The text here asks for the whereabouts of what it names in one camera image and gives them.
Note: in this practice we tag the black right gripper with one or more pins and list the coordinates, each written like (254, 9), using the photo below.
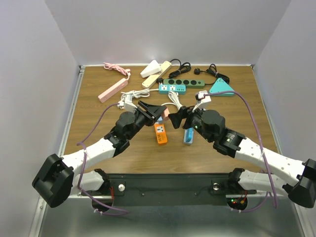
(177, 117)

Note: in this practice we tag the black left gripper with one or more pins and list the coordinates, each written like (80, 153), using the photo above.
(152, 112)

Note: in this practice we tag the orange power strip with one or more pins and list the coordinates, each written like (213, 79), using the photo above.
(160, 134)

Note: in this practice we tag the pink cube adapter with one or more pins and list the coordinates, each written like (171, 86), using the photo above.
(165, 114)

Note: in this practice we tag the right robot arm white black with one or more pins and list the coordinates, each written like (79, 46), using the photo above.
(284, 176)

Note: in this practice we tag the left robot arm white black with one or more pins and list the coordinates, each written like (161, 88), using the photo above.
(60, 177)

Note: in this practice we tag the light blue power strip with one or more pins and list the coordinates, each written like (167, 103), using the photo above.
(187, 140)

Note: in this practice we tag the teal power strip with USB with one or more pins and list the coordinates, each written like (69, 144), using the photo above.
(166, 88)

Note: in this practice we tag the cream power strip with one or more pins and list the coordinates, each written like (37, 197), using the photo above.
(151, 80)

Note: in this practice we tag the dark green power strip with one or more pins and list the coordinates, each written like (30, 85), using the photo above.
(188, 83)

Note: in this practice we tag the white triangular power socket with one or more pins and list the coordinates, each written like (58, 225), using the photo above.
(152, 68)

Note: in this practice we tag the pink power strip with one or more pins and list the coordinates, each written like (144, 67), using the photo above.
(118, 86)

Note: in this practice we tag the teal triangular power socket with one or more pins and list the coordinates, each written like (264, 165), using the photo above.
(219, 86)

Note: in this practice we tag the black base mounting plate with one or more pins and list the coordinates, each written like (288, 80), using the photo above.
(169, 189)

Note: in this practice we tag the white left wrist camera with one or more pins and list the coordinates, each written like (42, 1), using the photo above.
(126, 103)

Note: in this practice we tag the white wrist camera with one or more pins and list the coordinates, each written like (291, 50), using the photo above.
(203, 100)
(126, 103)

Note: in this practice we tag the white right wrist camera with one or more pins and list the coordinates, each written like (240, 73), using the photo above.
(203, 100)

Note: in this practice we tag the aluminium rail frame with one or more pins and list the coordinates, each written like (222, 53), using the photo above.
(76, 218)

